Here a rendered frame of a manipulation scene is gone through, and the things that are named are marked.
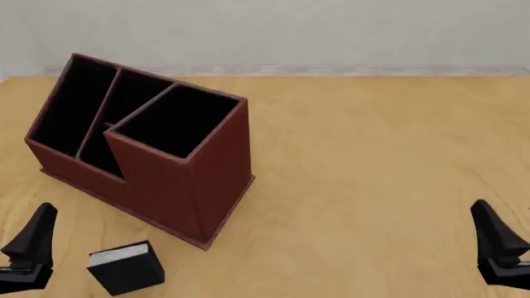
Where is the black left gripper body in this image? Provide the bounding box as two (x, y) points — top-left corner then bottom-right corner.
(0, 262), (55, 293)

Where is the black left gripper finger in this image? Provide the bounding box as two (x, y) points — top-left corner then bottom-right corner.
(0, 202), (59, 268)

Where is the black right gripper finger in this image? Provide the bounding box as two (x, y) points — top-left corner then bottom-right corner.
(470, 199), (530, 266)

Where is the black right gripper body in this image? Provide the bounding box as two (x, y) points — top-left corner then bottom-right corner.
(476, 257), (530, 288)

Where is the black book with white pages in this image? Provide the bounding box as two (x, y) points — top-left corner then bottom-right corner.
(85, 239), (166, 297)

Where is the red-brown desk caddy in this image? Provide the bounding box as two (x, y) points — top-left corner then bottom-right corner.
(23, 52), (257, 251)

